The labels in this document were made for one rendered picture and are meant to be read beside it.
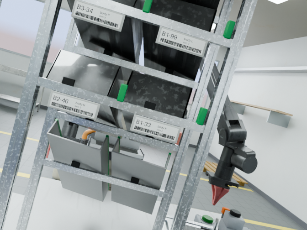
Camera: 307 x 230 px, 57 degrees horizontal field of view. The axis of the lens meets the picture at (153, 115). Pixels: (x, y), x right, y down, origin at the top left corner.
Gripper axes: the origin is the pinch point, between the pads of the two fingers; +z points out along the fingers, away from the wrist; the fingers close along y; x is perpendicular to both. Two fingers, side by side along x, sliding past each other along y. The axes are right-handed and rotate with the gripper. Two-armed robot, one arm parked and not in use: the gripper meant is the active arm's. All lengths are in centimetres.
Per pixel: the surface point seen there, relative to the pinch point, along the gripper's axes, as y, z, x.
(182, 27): -32, -42, -41
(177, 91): -29, -31, -34
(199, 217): -1.7, 7.9, 3.3
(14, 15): -373, -108, 657
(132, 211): -23.5, 18.1, 17.0
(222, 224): -3.2, -0.6, -18.2
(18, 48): -347, -32, 661
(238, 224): -0.6, -3.1, -21.6
